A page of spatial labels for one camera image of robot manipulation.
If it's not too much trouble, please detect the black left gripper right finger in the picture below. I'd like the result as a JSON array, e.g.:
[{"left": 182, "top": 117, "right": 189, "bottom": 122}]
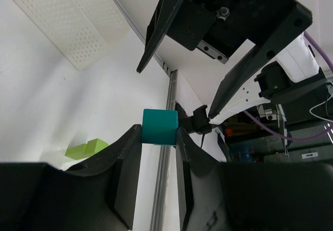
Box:
[{"left": 176, "top": 129, "right": 332, "bottom": 230}]

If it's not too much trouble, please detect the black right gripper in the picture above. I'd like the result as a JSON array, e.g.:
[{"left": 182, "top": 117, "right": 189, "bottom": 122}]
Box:
[{"left": 136, "top": 0, "right": 312, "bottom": 118}]

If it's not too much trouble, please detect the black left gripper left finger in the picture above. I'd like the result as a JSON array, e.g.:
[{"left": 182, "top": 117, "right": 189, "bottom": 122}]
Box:
[{"left": 1, "top": 124, "right": 142, "bottom": 230}]

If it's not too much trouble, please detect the green long block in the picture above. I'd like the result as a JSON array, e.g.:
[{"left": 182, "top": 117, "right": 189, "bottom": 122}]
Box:
[{"left": 65, "top": 144, "right": 90, "bottom": 160}]

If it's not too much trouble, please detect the green cube block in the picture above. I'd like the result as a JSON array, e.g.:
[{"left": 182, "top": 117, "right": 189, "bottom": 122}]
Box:
[{"left": 85, "top": 138, "right": 109, "bottom": 154}]

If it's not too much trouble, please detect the teal arch block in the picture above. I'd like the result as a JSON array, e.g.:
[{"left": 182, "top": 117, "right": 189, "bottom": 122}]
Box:
[{"left": 142, "top": 109, "right": 178, "bottom": 146}]

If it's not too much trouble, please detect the white perforated plastic basket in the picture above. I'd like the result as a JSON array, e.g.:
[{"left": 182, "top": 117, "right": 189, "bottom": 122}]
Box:
[{"left": 13, "top": 0, "right": 130, "bottom": 70}]

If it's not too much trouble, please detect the aluminium side rail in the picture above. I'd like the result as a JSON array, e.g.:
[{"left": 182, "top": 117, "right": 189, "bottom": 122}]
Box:
[{"left": 114, "top": 0, "right": 180, "bottom": 230}]

